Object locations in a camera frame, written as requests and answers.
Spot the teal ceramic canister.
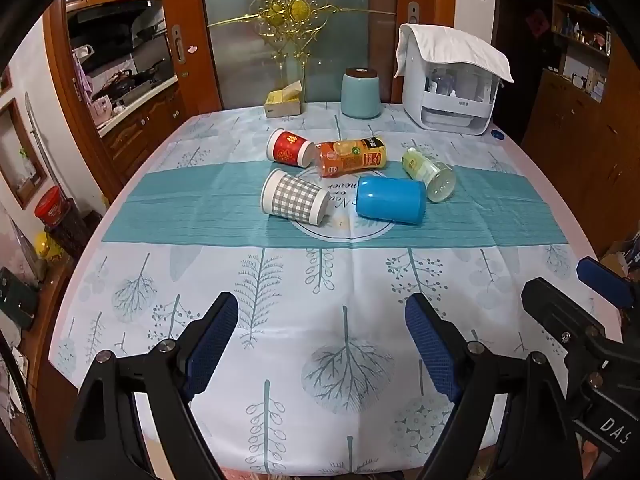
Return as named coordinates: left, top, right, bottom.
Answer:
left=341, top=67, right=382, bottom=119

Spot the orange snack canister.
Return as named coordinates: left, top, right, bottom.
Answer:
left=317, top=136, right=387, bottom=178

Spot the red tin container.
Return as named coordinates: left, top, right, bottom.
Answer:
left=34, top=185, right=67, bottom=228

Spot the wooden kitchen cabinet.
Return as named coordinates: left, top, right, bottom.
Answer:
left=43, top=0, right=222, bottom=202

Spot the yellow tissue box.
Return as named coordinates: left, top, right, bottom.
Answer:
left=264, top=80, right=303, bottom=118

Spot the white cloth cover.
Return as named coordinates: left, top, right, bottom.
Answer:
left=395, top=23, right=514, bottom=84

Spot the dark wooden shelf cabinet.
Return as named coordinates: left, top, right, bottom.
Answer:
left=522, top=0, right=639, bottom=256

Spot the clear green glass jar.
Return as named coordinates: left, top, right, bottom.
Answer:
left=401, top=148, right=457, bottom=204

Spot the grey checkered paper cup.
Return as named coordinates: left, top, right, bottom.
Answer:
left=260, top=169, right=330, bottom=226

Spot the patterned teal tablecloth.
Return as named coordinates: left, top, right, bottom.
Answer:
left=49, top=103, right=620, bottom=476

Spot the gold door ornament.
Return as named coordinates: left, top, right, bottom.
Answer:
left=207, top=0, right=393, bottom=70

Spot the white countertop appliance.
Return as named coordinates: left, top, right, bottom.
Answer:
left=401, top=39, right=506, bottom=136

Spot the blue plastic cup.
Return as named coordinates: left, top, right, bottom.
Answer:
left=355, top=176, right=427, bottom=226

